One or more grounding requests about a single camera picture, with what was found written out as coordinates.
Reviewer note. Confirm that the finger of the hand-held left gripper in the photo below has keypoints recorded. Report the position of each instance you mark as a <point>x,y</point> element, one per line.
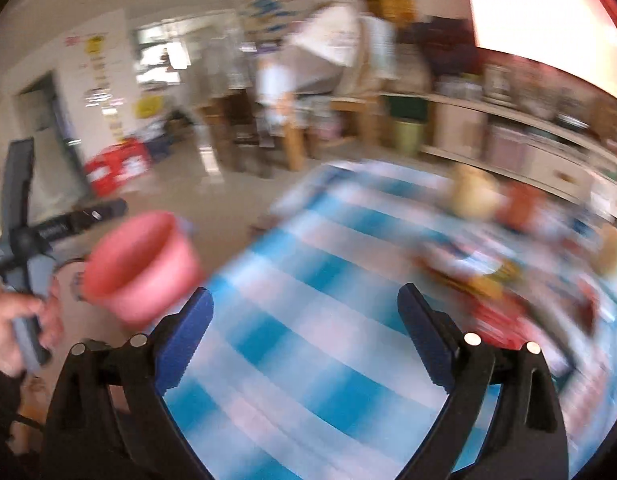
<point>88,217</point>

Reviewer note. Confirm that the red plastic crate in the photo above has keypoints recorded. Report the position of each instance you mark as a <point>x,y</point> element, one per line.
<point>116,167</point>

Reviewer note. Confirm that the bright window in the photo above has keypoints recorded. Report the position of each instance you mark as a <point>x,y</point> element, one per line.
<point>543,15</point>

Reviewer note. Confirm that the pink plastic bucket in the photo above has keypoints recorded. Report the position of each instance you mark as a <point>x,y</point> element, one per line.
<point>138,270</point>

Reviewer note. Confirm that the red snack packet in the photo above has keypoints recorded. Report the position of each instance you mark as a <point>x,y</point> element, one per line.
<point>503,320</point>

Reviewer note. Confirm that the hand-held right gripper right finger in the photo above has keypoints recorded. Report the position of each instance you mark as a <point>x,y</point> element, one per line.
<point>428,335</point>

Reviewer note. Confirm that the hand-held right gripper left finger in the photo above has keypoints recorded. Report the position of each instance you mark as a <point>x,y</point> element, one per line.
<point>191,330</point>

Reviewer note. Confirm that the yellow wall stickers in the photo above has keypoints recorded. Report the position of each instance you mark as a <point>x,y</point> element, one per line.
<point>101,80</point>

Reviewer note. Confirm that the light green bin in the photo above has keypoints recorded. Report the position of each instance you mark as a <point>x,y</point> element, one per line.
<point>408,137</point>

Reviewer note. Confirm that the person's left hand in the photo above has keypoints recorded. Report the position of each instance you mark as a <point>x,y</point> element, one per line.
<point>6,332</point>

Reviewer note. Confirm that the blue white checked tablecloth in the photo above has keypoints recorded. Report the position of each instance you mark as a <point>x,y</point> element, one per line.
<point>298,310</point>

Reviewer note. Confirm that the dark cloth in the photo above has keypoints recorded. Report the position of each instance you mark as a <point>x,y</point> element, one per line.
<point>438,47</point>

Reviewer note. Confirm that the oval yellow pear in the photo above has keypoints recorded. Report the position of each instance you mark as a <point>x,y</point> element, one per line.
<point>609,250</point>

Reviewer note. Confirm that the round yellow pear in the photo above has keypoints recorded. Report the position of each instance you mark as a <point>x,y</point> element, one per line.
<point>471,192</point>

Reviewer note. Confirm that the red apple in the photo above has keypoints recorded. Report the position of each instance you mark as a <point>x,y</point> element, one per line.
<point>520,205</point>

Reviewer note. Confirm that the person's left forearm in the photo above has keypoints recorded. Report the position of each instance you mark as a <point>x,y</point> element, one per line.
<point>8,425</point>

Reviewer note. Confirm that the wooden easel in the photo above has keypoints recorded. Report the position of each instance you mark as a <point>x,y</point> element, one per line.
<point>328,60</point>

